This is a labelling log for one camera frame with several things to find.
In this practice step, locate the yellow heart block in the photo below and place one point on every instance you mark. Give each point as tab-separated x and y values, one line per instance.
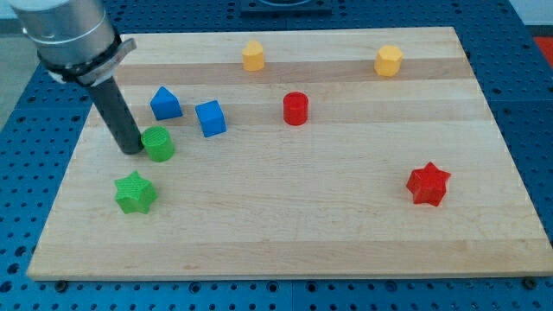
253	56

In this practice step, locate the blue cube block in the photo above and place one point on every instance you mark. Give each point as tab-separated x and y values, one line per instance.
211	117

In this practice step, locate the blue triangle block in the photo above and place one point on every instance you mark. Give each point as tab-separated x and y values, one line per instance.
165	104

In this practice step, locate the green cylinder block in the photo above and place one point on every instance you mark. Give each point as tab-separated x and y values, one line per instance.
158	144

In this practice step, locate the wooden board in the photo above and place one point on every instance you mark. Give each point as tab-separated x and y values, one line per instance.
326	199

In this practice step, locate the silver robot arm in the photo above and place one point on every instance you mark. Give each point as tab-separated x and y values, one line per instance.
77	43

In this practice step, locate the green star block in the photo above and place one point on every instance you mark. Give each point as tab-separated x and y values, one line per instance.
135	194

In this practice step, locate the yellow hexagon block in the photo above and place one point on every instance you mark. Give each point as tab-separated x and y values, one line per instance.
388	61

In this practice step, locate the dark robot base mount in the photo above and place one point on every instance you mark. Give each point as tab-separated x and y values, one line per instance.
278	7

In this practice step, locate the red star block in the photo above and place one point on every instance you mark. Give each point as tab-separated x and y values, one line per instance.
428	185

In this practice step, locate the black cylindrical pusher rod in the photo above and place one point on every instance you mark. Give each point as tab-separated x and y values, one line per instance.
112	107

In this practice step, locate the red cylinder block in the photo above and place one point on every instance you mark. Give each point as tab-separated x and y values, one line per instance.
295	108

